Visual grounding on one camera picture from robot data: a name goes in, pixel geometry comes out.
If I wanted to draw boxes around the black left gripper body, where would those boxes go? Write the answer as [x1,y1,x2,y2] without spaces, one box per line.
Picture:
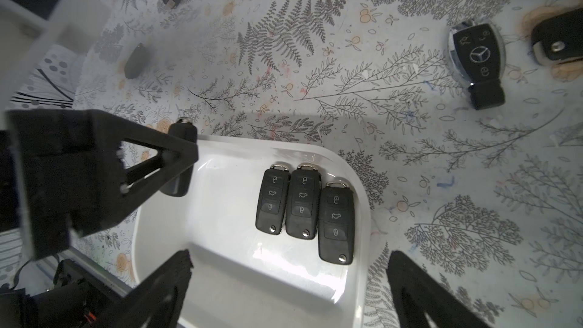
[6,109,118,260]

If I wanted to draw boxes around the black flip key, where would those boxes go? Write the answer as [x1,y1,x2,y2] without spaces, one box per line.
[124,43,151,79]
[531,8,582,65]

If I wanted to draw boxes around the black mercedes key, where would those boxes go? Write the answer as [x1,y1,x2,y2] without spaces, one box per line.
[448,18,506,110]

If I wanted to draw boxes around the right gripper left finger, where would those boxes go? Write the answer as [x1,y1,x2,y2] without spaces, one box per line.
[94,250,194,327]

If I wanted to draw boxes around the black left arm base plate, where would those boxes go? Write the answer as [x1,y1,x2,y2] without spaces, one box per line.
[1,259,123,327]

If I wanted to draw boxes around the white rectangular storage tray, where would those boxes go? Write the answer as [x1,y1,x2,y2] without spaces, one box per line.
[132,135,370,327]

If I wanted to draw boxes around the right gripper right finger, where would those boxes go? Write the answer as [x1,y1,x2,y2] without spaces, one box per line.
[387,251,487,327]

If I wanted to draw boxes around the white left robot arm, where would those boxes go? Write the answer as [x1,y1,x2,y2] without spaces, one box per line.
[1,0,198,260]

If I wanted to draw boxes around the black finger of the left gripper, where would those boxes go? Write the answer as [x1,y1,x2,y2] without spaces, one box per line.
[115,147,194,219]

